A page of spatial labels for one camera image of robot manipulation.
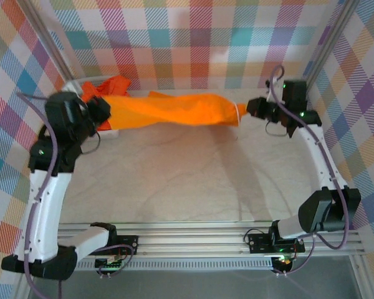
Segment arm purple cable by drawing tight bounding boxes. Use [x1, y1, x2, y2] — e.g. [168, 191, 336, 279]
[16, 92, 137, 299]
[269, 65, 353, 277]

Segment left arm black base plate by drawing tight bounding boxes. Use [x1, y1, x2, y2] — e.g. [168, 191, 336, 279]
[93, 235, 140, 256]

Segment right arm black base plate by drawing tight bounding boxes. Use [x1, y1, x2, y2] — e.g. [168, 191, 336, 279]
[247, 233, 306, 254]

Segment aluminium frame rails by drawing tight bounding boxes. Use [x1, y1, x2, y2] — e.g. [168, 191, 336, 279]
[57, 221, 367, 259]

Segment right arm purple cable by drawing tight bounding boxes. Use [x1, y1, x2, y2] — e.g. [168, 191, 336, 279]
[269, 65, 353, 277]

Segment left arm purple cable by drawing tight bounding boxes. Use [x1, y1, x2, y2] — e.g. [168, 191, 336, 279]
[16, 92, 137, 299]

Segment green circuit board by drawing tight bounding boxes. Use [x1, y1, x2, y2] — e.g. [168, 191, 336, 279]
[94, 257, 125, 271]

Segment small circuit board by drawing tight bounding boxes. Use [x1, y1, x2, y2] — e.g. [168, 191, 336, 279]
[273, 255, 295, 272]

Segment white perforated plastic basket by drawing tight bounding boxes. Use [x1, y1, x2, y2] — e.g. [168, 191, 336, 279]
[60, 74, 121, 138]

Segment light orange shorts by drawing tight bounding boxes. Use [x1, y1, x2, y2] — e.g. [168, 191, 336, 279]
[104, 91, 249, 131]

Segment red-orange shorts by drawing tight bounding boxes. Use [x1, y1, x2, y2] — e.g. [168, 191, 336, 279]
[80, 75, 132, 131]

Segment aluminium upright post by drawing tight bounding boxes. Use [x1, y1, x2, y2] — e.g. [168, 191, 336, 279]
[300, 0, 359, 94]
[17, 0, 75, 82]

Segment aluminium lower frame bar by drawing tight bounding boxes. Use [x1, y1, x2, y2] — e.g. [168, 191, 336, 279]
[350, 257, 371, 299]
[14, 277, 38, 299]

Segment slotted grey cable duct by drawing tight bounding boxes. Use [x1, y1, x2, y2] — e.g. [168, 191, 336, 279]
[76, 260, 275, 272]

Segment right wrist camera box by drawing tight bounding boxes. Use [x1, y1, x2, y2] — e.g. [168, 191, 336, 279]
[266, 79, 277, 102]

